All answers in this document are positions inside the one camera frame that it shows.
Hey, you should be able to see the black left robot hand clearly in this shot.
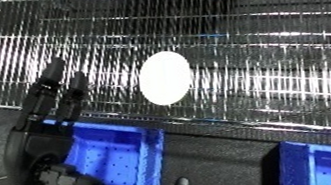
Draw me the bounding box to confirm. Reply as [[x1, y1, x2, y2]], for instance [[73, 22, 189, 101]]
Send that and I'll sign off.
[[0, 52, 109, 185]]

